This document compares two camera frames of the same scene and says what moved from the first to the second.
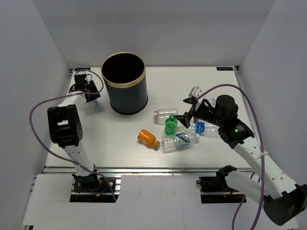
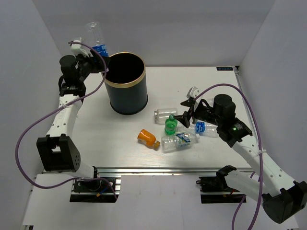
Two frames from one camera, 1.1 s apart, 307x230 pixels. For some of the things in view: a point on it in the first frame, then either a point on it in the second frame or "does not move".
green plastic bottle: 171,125 does not move
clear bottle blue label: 95,103 to 95,40
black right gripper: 186,118 does not move
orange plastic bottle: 148,139 does not move
